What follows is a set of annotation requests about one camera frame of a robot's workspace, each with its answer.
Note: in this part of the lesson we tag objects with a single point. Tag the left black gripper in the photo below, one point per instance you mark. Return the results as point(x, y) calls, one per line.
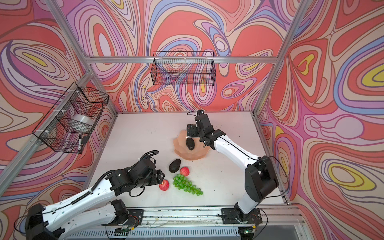
point(157, 180)

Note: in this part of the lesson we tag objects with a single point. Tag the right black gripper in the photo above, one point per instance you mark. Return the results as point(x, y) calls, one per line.
point(191, 128)

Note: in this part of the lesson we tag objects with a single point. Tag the dark avocado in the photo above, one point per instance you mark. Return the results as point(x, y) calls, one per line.
point(175, 166)
point(190, 143)

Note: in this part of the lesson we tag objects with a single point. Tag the red apple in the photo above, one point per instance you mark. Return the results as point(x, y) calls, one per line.
point(164, 186)
point(185, 171)

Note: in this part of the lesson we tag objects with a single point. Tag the green grape bunch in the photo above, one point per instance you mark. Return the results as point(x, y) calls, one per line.
point(182, 183)

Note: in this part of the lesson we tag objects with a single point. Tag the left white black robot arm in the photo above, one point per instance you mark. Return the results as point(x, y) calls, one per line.
point(95, 206)

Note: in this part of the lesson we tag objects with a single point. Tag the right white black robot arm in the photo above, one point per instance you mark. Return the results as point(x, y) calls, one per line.
point(260, 175)

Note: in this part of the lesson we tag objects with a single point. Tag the pink scalloped fruit bowl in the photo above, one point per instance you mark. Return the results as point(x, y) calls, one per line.
point(182, 151)

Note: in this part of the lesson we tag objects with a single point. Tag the black marker pen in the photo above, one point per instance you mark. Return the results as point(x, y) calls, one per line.
point(80, 144)

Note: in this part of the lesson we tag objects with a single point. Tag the silver tape roll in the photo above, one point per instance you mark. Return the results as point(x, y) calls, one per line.
point(83, 119)

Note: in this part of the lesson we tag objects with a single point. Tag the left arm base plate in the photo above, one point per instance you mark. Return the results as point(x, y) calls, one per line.
point(133, 220)

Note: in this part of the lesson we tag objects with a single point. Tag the black wire basket back wall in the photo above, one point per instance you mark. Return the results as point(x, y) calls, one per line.
point(183, 68)

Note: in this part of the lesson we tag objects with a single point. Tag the black wire basket wall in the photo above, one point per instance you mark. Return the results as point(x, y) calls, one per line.
point(61, 134)
point(183, 68)

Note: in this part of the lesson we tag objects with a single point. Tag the black wire basket left wall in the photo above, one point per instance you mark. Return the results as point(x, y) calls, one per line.
point(61, 134)

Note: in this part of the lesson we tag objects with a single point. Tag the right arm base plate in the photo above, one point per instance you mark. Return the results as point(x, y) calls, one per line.
point(235, 216)

